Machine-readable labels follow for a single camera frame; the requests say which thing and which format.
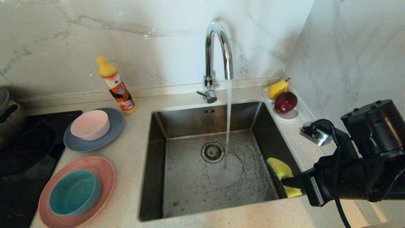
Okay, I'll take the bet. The yellow green sponge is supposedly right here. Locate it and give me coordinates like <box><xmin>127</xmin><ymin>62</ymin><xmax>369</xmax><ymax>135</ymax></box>
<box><xmin>266</xmin><ymin>157</ymin><xmax>302</xmax><ymax>198</ymax></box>

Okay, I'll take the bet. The chrome gooseneck faucet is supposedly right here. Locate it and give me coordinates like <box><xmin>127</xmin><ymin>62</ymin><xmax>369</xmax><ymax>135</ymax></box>
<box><xmin>196</xmin><ymin>21</ymin><xmax>234</xmax><ymax>104</ymax></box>

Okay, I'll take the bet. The orange dish soap bottle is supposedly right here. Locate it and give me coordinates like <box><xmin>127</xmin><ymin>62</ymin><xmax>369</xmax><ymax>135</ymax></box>
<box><xmin>97</xmin><ymin>56</ymin><xmax>137</xmax><ymax>114</ymax></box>

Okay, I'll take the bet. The pale pink bowl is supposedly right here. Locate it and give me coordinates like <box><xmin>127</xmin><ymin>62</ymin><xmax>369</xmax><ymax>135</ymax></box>
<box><xmin>70</xmin><ymin>110</ymin><xmax>111</xmax><ymax>141</ymax></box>

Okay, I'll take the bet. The stainless steel sink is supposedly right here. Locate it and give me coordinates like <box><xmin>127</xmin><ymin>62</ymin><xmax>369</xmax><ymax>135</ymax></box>
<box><xmin>139</xmin><ymin>101</ymin><xmax>314</xmax><ymax>221</ymax></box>

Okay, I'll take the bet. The small white dish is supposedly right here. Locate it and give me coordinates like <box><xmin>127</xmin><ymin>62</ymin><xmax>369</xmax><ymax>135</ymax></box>
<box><xmin>262</xmin><ymin>88</ymin><xmax>299</xmax><ymax>121</ymax></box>

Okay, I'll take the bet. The dark red apple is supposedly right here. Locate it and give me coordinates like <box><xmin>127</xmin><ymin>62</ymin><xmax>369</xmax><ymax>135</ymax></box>
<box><xmin>274</xmin><ymin>92</ymin><xmax>298</xmax><ymax>114</ymax></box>

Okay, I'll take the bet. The round metal drain strainer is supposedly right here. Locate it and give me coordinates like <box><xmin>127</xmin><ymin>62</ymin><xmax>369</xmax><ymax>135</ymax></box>
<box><xmin>201</xmin><ymin>142</ymin><xmax>225</xmax><ymax>163</ymax></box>

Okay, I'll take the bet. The yellow pear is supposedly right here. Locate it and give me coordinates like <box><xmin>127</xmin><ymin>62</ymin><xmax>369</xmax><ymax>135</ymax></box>
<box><xmin>268</xmin><ymin>78</ymin><xmax>291</xmax><ymax>100</ymax></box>

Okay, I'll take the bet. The pink plate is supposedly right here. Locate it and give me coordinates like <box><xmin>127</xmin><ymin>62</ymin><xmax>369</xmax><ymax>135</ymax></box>
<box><xmin>38</xmin><ymin>156</ymin><xmax>115</xmax><ymax>228</ymax></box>

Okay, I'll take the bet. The blue grey plate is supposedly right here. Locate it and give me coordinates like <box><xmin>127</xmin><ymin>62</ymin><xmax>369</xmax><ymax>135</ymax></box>
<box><xmin>63</xmin><ymin>108</ymin><xmax>124</xmax><ymax>153</ymax></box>

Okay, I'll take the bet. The teal bowl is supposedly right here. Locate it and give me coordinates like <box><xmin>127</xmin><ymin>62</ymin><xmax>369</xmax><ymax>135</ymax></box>
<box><xmin>49</xmin><ymin>170</ymin><xmax>103</xmax><ymax>217</ymax></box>

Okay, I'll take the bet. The black induction cooktop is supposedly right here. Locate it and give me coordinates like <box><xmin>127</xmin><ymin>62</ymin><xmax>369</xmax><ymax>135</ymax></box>
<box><xmin>0</xmin><ymin>111</ymin><xmax>83</xmax><ymax>228</ymax></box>

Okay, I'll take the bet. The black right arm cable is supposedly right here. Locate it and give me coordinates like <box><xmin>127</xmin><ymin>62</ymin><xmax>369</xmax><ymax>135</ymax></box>
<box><xmin>312</xmin><ymin>119</ymin><xmax>405</xmax><ymax>228</ymax></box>

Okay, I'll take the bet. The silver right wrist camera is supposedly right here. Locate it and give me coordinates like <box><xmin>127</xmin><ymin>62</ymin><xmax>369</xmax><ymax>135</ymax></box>
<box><xmin>299</xmin><ymin>122</ymin><xmax>333</xmax><ymax>147</ymax></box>

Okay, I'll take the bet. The metal pot black handle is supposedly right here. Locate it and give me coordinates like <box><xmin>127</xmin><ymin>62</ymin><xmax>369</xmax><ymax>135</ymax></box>
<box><xmin>0</xmin><ymin>88</ymin><xmax>27</xmax><ymax>148</ymax></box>

